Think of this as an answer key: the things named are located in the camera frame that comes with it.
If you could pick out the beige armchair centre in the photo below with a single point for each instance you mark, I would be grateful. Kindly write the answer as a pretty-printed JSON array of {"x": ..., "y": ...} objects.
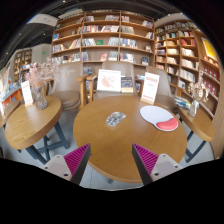
[{"x": 126, "y": 69}]

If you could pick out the round wooden right table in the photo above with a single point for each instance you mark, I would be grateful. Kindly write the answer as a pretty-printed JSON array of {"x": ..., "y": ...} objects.
[{"x": 201, "y": 125}]

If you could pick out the small white sign left table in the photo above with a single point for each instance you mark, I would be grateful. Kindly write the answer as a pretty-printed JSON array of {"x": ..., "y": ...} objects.
[{"x": 27, "y": 95}]

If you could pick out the dark book on chair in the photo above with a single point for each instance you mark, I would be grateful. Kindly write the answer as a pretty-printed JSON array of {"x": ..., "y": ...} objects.
[{"x": 126, "y": 85}]

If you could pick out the white mouse pad red rest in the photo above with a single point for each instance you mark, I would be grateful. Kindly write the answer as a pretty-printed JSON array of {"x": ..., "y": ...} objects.
[{"x": 159, "y": 117}]

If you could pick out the distant wooden bookshelf left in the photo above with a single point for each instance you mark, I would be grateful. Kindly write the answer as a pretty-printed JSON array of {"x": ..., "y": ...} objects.
[{"x": 22, "y": 61}]

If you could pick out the beige armchair right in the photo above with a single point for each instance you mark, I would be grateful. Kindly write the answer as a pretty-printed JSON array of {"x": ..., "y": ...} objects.
[{"x": 163, "y": 96}]

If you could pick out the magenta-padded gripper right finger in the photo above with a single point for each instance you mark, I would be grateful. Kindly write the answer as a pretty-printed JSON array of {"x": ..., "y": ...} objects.
[{"x": 152, "y": 166}]

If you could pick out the round wooden left table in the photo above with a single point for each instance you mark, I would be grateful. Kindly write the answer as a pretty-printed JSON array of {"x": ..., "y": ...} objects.
[{"x": 27, "y": 128}]

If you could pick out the beige armchair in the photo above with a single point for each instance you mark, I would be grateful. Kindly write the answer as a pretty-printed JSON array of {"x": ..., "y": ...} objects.
[
  {"x": 69, "y": 86},
  {"x": 126, "y": 69},
  {"x": 163, "y": 96}
]

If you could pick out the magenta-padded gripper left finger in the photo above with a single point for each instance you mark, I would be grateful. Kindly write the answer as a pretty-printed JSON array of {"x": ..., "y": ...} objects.
[{"x": 70, "y": 167}]

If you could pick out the wooden bookshelf right wall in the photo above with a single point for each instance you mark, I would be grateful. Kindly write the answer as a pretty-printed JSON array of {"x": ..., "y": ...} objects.
[{"x": 186, "y": 54}]

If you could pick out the glass vase white dried flowers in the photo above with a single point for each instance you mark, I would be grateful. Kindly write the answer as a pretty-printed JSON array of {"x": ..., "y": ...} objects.
[{"x": 199, "y": 93}]

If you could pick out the glass vase pink dried flowers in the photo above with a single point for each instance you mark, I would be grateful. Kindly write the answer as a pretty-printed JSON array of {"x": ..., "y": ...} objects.
[{"x": 39, "y": 75}]

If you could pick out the beige armchair left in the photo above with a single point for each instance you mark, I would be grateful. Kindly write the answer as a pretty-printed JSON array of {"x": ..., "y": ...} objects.
[{"x": 69, "y": 86}]

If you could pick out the wooden bookshelf centre wall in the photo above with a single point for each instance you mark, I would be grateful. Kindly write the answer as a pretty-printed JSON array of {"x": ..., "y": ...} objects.
[{"x": 98, "y": 35}]

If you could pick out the stack of books right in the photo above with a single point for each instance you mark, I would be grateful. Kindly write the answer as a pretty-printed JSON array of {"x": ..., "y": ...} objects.
[{"x": 182, "y": 102}]

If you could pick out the round wooden centre table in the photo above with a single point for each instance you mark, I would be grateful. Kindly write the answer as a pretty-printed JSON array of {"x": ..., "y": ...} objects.
[{"x": 111, "y": 147}]

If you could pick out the wooden bookshelf wall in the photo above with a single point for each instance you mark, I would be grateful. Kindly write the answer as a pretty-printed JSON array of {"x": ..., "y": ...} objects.
[
  {"x": 98, "y": 35},
  {"x": 186, "y": 54}
]

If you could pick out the round wooden table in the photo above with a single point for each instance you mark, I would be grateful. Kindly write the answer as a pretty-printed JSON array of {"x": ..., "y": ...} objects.
[
  {"x": 111, "y": 147},
  {"x": 27, "y": 128},
  {"x": 201, "y": 125}
]

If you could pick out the white red standing sign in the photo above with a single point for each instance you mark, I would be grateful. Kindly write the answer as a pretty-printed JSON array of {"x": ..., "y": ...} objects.
[{"x": 150, "y": 87}]

